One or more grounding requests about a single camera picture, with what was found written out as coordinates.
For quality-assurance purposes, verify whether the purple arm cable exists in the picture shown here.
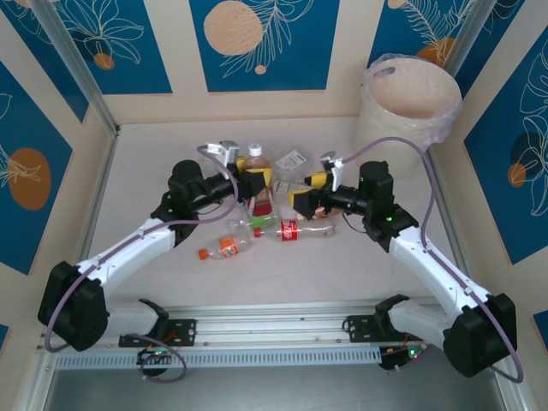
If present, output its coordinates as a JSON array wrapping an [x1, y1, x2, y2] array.
[[44, 144, 240, 383], [341, 136, 524, 384]]

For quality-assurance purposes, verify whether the orange label soda bottle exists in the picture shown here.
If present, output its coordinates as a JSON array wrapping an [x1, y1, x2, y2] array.
[[198, 233, 253, 262]]

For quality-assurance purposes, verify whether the brown tea bottle white cap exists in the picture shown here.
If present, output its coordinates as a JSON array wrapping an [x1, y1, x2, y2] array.
[[243, 143, 277, 217]]

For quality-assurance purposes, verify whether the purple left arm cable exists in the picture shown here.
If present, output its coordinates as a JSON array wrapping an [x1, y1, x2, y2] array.
[[44, 144, 240, 383]]

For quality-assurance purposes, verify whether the red label cola bottle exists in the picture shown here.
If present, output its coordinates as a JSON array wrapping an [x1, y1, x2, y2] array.
[[253, 217, 338, 244]]

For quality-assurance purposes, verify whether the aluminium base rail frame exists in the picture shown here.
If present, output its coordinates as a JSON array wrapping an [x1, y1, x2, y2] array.
[[36, 299, 510, 356]]

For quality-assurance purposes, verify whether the small controller board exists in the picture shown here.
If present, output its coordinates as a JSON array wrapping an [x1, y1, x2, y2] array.
[[136, 347, 177, 368], [378, 344, 427, 372]]

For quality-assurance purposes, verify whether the aluminium frame post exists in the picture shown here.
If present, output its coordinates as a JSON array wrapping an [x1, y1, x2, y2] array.
[[29, 0, 122, 139], [443, 0, 493, 80]]

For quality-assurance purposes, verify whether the cream plastic bin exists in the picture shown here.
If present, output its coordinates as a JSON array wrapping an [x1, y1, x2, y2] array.
[[354, 53, 464, 183]]

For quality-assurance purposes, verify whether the clear plastic bin liner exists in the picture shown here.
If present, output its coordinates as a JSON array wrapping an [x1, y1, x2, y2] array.
[[362, 51, 466, 151]]

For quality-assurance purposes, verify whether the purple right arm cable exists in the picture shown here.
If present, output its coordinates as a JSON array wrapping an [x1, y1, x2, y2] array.
[[341, 136, 524, 384]]

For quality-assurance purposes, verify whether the grey slotted cable duct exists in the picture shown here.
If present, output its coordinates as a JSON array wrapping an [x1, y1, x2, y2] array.
[[54, 347, 382, 370]]

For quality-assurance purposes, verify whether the clear square bottle white label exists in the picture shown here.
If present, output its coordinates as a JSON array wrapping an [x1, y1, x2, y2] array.
[[275, 148, 307, 176]]

